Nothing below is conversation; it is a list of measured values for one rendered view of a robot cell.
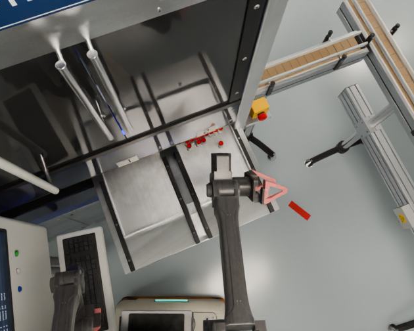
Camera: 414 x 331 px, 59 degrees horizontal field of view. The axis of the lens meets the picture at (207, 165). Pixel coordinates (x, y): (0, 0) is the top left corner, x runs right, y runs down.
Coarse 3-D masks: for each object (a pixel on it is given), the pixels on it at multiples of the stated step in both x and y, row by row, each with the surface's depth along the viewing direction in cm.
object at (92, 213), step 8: (80, 208) 183; (88, 208) 190; (96, 208) 196; (64, 216) 186; (72, 216) 192; (80, 216) 198; (88, 216) 206; (96, 216) 213; (104, 216) 222; (40, 224) 181; (48, 224) 187; (56, 224) 193; (64, 224) 201; (72, 224) 208; (80, 224) 216; (88, 224) 224; (48, 232) 204; (56, 232) 211; (64, 232) 220; (48, 240) 222
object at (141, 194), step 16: (144, 160) 160; (160, 160) 160; (112, 176) 158; (128, 176) 158; (144, 176) 158; (160, 176) 159; (112, 192) 156; (128, 192) 156; (144, 192) 157; (160, 192) 157; (128, 208) 155; (144, 208) 155; (160, 208) 155; (176, 208) 155; (128, 224) 153; (144, 224) 153
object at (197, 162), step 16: (224, 128) 165; (192, 144) 163; (208, 144) 163; (224, 144) 163; (192, 160) 161; (208, 160) 161; (240, 160) 161; (192, 176) 159; (208, 176) 159; (240, 176) 160
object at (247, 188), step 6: (246, 174) 108; (240, 180) 104; (246, 180) 104; (252, 180) 102; (240, 186) 103; (246, 186) 103; (252, 186) 102; (240, 192) 103; (246, 192) 104; (252, 192) 102; (252, 198) 102
